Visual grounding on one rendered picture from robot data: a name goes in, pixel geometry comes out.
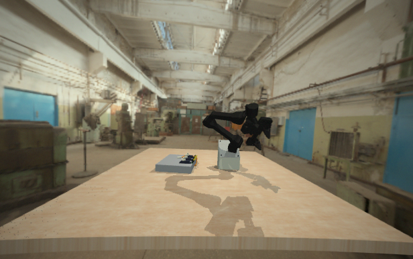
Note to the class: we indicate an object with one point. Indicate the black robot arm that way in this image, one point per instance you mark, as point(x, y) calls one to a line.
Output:
point(238, 118)

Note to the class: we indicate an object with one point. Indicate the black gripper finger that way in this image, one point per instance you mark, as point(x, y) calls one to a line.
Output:
point(265, 127)
point(255, 143)

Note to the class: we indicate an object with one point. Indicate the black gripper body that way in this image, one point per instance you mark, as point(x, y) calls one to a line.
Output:
point(256, 131)

